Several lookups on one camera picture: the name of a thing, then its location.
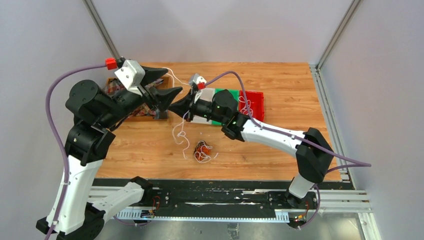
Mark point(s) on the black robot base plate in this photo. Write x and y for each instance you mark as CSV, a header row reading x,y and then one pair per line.
x,y
222,199

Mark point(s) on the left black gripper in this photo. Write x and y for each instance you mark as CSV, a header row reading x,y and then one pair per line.
x,y
163,97

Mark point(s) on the red plastic bin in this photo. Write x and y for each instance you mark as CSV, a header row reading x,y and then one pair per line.
x,y
255,104

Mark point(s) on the wooden tray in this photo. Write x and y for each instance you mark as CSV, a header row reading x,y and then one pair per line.
x,y
143,113

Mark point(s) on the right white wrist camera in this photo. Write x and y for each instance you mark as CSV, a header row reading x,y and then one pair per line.
x,y
197,83

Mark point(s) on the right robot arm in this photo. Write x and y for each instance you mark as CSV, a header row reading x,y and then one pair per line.
x,y
310,149

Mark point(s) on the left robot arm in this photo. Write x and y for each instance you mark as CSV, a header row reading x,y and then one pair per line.
x,y
96,116

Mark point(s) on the plaid flannel shirt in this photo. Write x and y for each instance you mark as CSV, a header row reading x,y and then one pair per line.
x,y
132,101

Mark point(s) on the white plastic bin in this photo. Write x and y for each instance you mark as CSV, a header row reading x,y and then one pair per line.
x,y
206,95

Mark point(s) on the green plastic bin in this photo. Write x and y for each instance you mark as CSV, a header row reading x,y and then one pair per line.
x,y
224,107

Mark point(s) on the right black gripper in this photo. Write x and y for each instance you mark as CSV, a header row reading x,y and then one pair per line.
x,y
182,106

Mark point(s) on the aluminium frame rail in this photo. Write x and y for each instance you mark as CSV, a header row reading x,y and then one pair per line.
x,y
337,197

